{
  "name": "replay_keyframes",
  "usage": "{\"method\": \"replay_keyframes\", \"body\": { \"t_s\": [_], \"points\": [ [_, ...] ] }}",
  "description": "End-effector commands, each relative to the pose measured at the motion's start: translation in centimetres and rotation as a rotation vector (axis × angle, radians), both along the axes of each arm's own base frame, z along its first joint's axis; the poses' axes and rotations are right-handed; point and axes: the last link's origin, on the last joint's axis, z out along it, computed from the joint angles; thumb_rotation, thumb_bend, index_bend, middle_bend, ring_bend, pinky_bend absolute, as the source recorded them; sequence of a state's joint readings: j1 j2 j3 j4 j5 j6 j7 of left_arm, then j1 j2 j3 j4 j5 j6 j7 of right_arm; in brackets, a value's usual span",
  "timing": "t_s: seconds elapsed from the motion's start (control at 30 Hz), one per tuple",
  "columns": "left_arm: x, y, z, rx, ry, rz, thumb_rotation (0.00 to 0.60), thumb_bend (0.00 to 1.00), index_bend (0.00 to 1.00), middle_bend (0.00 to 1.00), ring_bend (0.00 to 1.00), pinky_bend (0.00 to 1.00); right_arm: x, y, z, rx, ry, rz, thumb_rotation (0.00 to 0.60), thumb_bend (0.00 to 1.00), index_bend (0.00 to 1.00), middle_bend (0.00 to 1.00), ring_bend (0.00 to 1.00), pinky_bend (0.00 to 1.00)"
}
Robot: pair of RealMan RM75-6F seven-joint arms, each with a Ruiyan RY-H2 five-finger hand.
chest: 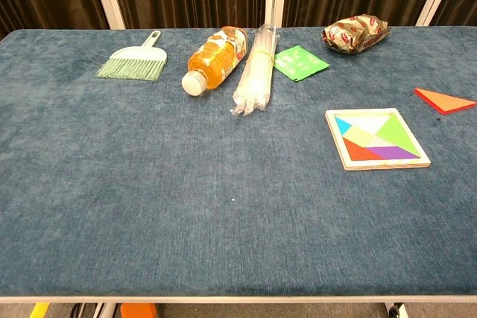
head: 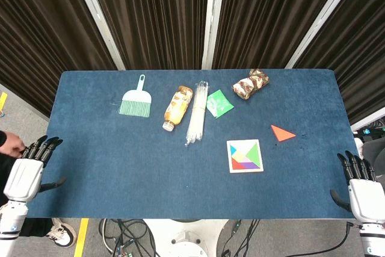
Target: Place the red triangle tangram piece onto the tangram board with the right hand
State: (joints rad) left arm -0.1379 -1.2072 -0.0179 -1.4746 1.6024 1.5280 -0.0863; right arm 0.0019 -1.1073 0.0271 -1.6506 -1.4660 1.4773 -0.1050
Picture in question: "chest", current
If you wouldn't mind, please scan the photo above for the orange object under table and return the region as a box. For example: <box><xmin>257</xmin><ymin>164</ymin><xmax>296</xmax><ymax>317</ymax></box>
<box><xmin>119</xmin><ymin>302</ymin><xmax>158</xmax><ymax>318</ymax></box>

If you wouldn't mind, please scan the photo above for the bundle of clear straws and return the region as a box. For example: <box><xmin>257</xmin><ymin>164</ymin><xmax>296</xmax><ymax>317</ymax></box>
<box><xmin>230</xmin><ymin>23</ymin><xmax>280</xmax><ymax>117</ymax></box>

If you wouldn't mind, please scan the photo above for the blue triangle tangram piece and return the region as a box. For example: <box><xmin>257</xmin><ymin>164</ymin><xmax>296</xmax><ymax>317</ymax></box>
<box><xmin>334</xmin><ymin>115</ymin><xmax>353</xmax><ymax>136</ymax></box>

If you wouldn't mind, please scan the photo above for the red triangle tangram piece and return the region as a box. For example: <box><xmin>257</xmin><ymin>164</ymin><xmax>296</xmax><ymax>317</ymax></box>
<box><xmin>342</xmin><ymin>137</ymin><xmax>385</xmax><ymax>162</ymax></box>

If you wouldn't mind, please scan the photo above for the orange triangle tangram piece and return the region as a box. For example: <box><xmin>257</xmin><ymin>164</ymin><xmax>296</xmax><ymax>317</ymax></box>
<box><xmin>414</xmin><ymin>87</ymin><xmax>477</xmax><ymax>115</ymax></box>

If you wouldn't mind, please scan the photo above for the foil snack bag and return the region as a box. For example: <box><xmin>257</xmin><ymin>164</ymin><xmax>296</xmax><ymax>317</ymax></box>
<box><xmin>321</xmin><ymin>13</ymin><xmax>392</xmax><ymax>55</ymax></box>

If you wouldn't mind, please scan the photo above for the blue table cloth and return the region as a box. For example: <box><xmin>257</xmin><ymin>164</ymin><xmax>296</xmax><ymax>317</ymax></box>
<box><xmin>0</xmin><ymin>26</ymin><xmax>477</xmax><ymax>299</ymax></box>

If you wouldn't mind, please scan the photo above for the green triangle tangram piece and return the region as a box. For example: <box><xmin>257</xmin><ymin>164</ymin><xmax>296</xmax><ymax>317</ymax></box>
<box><xmin>375</xmin><ymin>114</ymin><xmax>422</xmax><ymax>156</ymax></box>

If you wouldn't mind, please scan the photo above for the purple parallelogram tangram piece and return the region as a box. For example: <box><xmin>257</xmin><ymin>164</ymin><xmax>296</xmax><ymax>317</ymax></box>
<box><xmin>364</xmin><ymin>145</ymin><xmax>420</xmax><ymax>160</ymax></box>

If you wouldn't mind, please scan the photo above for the green sachet packet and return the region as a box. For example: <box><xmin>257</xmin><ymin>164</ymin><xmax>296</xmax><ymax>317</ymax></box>
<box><xmin>274</xmin><ymin>45</ymin><xmax>331</xmax><ymax>83</ymax></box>

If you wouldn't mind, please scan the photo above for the yellow square tangram piece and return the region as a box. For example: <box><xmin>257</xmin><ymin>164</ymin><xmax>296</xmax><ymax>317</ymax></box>
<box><xmin>341</xmin><ymin>125</ymin><xmax>379</xmax><ymax>147</ymax></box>

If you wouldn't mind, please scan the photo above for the orange drink bottle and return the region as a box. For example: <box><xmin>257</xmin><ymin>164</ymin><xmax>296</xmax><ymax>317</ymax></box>
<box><xmin>181</xmin><ymin>25</ymin><xmax>250</xmax><ymax>97</ymax></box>

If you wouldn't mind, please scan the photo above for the green hand brush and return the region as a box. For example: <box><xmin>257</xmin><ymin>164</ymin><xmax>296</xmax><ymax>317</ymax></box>
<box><xmin>95</xmin><ymin>30</ymin><xmax>168</xmax><ymax>82</ymax></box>

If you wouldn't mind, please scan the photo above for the wooden tangram tray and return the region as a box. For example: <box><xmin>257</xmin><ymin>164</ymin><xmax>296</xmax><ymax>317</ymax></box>
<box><xmin>324</xmin><ymin>107</ymin><xmax>432</xmax><ymax>172</ymax></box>

